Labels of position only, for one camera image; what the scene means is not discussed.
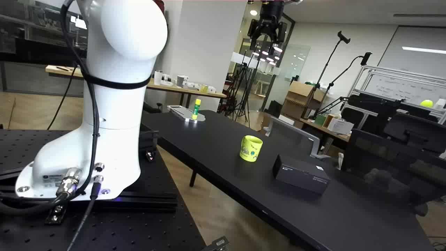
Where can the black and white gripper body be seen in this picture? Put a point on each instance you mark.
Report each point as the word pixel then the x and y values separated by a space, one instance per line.
pixel 268 25

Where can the green and yellow toy bottle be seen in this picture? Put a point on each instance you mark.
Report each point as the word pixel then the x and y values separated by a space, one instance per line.
pixel 197 109

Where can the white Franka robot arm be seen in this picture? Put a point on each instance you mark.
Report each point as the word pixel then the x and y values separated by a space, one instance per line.
pixel 116 106

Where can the yellow cup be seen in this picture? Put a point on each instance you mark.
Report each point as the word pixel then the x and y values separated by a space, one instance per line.
pixel 251 148

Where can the tall black phone stand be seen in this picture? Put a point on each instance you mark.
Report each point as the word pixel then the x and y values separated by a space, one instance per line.
pixel 328 64

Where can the brown cardboard box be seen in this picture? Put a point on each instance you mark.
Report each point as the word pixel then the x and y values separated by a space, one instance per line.
pixel 301 97

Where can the wooden desk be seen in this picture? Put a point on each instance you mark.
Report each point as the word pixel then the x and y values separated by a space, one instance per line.
pixel 185 89

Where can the grey laptop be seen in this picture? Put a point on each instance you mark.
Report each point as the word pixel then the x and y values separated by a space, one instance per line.
pixel 293 135

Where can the white box on desk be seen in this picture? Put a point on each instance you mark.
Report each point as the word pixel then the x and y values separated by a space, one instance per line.
pixel 163 78

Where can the black rectangular box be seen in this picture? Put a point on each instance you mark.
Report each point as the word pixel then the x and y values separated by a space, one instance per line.
pixel 301 174

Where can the long ceiling light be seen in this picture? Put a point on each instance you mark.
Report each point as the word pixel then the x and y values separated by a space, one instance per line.
pixel 424 49

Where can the black table leg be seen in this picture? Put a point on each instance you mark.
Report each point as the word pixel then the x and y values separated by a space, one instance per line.
pixel 192 177

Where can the yellow tennis ball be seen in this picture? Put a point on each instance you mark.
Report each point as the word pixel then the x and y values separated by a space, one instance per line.
pixel 427 103

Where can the black perforated optical breadboard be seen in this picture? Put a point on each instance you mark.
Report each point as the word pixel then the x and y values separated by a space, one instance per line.
pixel 139 227

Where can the black camera tripod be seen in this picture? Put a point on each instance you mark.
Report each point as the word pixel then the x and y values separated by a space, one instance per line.
pixel 241 91

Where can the short black camera stand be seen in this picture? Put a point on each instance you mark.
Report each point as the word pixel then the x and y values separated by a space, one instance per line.
pixel 343 74

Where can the white whiteboard on frame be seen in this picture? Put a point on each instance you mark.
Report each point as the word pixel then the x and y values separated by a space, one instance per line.
pixel 404 85

